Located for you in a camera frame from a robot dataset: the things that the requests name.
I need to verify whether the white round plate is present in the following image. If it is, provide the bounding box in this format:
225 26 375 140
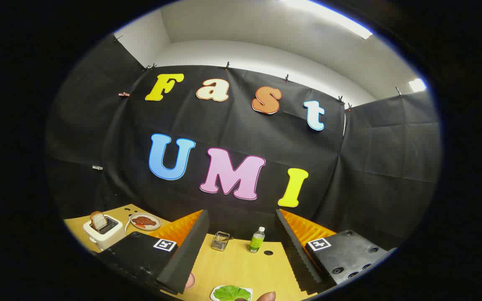
129 213 162 231

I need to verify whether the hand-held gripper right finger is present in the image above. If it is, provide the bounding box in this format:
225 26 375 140
275 208 397 293

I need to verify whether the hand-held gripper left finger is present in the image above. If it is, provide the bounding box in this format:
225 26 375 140
92 209 210 295

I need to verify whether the white square plate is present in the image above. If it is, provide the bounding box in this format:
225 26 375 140
210 285 253 301

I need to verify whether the green lettuce leaf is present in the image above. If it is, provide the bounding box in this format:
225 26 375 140
214 286 251 301

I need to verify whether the plain bread slice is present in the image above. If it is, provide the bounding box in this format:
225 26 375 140
90 211 108 231

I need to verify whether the long ceiling light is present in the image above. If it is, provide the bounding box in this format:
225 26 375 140
281 0 373 40

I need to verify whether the green label drink bottle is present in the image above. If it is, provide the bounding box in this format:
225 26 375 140
248 227 266 253

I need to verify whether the black backdrop cloth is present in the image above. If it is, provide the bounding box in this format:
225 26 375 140
44 33 442 251

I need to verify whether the white toaster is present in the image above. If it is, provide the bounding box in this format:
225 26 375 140
83 214 123 251

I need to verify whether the wire mesh utensil holder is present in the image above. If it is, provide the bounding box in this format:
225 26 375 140
211 231 231 251

